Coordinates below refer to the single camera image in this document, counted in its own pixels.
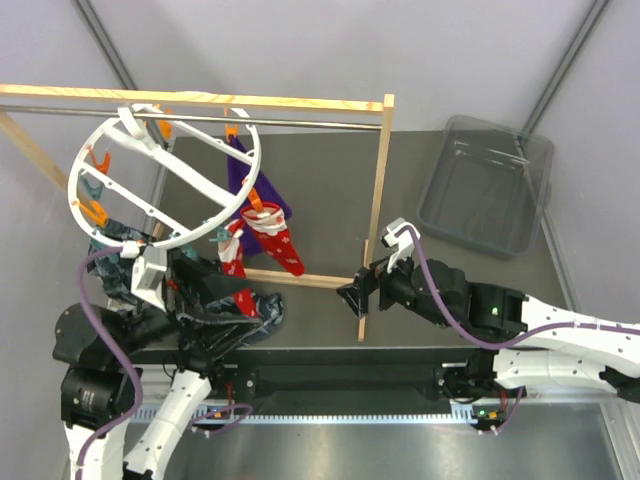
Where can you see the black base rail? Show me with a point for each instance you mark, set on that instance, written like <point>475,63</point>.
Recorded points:
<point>356,382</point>

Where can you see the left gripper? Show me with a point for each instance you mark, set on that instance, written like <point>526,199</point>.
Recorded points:
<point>213,336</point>

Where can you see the orange clip left rim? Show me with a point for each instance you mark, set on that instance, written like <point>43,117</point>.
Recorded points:
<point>94,211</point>

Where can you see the grey plastic bin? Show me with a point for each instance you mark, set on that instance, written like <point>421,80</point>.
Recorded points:
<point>489,187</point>

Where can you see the orange clip right bar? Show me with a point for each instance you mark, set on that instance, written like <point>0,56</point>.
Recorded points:
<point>166,129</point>

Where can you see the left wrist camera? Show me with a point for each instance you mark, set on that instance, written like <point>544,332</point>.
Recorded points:
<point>148,272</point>

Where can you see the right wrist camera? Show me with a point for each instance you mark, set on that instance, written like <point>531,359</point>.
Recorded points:
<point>399,237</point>

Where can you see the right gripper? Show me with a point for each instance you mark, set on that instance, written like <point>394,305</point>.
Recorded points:
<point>357,294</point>

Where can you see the orange clip top rim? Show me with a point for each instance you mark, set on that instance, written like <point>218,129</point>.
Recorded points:
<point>102,165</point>

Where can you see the orange clip holding purple sock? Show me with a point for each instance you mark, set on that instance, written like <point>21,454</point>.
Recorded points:
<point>231,129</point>

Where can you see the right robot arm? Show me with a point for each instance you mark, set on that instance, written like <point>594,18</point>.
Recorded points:
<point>520,340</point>

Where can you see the wooden clothes rack frame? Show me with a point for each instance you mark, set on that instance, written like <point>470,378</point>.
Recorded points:
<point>130,133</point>

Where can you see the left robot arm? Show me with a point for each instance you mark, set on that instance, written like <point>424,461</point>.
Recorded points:
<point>102,387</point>

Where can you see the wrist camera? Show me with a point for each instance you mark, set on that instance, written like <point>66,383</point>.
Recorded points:
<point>148,272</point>
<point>399,237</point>

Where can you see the dark shark print cloth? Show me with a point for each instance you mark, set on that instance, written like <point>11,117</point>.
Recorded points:
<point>115,275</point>

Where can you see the metal rack rod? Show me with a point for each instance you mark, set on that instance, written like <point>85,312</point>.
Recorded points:
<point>192,118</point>

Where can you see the teal clip front left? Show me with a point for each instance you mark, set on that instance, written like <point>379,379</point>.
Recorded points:
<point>113,230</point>

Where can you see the orange front clip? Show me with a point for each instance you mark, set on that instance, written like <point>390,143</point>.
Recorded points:
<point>255,200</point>

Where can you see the teal clip front rim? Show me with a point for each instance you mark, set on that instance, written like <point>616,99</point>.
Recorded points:
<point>219,234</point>

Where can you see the orange clip rim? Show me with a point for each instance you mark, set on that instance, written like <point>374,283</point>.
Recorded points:
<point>94,211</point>
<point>102,165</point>

